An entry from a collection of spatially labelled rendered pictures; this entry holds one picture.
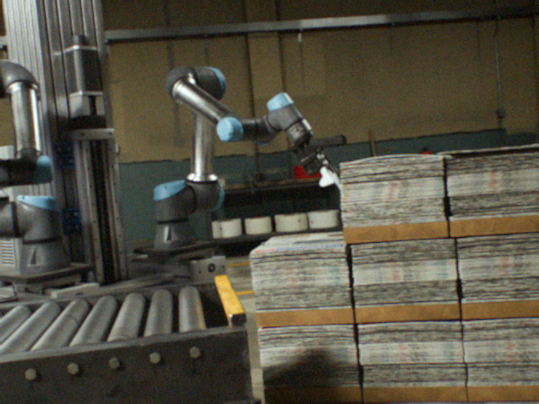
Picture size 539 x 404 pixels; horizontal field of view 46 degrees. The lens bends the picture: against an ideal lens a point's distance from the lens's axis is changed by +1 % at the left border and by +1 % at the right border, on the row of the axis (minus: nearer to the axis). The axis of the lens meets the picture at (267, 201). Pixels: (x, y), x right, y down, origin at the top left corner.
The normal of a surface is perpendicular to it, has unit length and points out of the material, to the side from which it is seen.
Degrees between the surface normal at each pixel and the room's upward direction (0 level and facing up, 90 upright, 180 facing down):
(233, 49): 90
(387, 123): 90
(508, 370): 90
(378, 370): 90
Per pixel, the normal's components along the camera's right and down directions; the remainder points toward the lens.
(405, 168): -0.20, 0.07
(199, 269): 0.70, -0.03
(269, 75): 0.14, 0.04
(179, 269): -0.71, 0.10
